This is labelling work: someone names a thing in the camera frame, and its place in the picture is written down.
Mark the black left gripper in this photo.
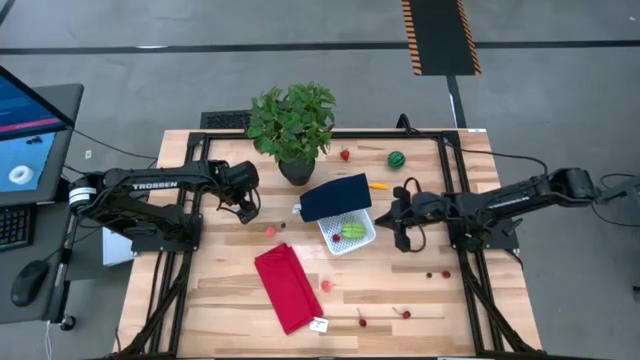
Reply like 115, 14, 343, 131
214, 159, 261, 225

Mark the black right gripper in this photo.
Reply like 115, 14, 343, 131
375, 184, 451, 253

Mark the white perforated plastic basket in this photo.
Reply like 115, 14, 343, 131
316, 208, 377, 257

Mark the green ridged toy fruit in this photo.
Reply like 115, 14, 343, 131
340, 222, 368, 240

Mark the black floor grate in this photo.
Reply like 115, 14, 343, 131
199, 109, 252, 130

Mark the navy blue folded cloth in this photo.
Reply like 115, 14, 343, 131
298, 172, 373, 223

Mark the green plant in black pot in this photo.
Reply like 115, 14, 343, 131
246, 82, 337, 187

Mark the red cloth napkin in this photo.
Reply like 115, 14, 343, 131
253, 242, 325, 336

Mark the white box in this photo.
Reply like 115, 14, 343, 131
102, 227, 137, 268

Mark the grey computer cart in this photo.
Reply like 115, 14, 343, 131
0, 82, 86, 325

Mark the black orange-striped floor mat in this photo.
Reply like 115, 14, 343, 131
401, 0, 482, 77

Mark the computer monitor with blue screen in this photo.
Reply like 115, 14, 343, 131
0, 64, 77, 207

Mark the black keyboard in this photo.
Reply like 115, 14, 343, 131
0, 204, 34, 252

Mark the black computer mouse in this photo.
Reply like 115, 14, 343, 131
9, 259, 50, 308

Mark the black aluminium table frame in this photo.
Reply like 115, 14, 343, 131
112, 128, 544, 360

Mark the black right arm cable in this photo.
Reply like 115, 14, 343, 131
396, 113, 550, 176

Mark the grey equipment with cables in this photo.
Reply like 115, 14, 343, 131
592, 172, 640, 229

